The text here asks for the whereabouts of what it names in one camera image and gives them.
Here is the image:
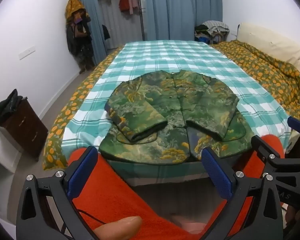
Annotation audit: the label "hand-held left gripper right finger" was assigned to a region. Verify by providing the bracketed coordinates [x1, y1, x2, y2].
[201, 147, 283, 240]

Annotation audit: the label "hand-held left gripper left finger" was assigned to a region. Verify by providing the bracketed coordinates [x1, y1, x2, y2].
[16, 145, 99, 240]

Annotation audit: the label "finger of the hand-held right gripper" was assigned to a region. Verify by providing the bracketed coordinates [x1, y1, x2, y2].
[251, 135, 285, 173]
[287, 116, 300, 137]

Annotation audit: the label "green printed jacket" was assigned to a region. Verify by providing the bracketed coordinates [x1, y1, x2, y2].
[99, 70, 255, 165]

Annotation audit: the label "pile of clothes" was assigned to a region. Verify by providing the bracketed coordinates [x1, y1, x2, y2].
[194, 20, 230, 46]

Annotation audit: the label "person's left hand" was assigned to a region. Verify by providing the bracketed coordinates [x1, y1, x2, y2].
[94, 216, 143, 240]

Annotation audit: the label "person's orange trousers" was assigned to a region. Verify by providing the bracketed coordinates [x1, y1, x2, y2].
[67, 134, 287, 240]

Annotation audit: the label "orange floral bed sheet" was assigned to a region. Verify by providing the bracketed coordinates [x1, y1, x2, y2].
[42, 40, 300, 170]

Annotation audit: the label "dark wooden nightstand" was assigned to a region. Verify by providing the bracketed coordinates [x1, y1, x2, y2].
[0, 97, 48, 162]

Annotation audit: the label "cream pillow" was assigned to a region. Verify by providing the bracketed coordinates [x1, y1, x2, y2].
[237, 22, 300, 80]

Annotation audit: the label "dark cloth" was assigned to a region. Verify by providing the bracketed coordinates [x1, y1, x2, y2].
[0, 89, 23, 127]

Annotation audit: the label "dark hanging coats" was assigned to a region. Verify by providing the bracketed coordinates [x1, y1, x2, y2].
[66, 9, 95, 74]

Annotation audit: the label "teal checked blanket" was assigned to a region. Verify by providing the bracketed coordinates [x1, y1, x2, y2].
[61, 40, 299, 188]

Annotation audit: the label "brown handbag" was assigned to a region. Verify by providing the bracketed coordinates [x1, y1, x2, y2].
[74, 24, 87, 38]

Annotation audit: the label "small dark hanging garment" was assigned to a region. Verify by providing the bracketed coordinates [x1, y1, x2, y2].
[102, 24, 111, 40]

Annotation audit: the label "wide blue curtain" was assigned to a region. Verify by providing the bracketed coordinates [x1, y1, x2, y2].
[144, 0, 224, 42]

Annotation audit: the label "narrow blue curtain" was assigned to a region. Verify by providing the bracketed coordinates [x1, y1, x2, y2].
[71, 0, 108, 65]

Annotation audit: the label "yellow floral cloth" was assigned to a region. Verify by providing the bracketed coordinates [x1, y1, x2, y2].
[65, 0, 85, 25]

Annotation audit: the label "metal closet pole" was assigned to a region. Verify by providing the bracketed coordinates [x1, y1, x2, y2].
[137, 0, 145, 41]

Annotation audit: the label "black cable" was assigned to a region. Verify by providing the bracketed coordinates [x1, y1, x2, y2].
[74, 204, 105, 227]

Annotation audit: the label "white wall plate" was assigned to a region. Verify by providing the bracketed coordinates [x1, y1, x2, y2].
[19, 45, 36, 60]

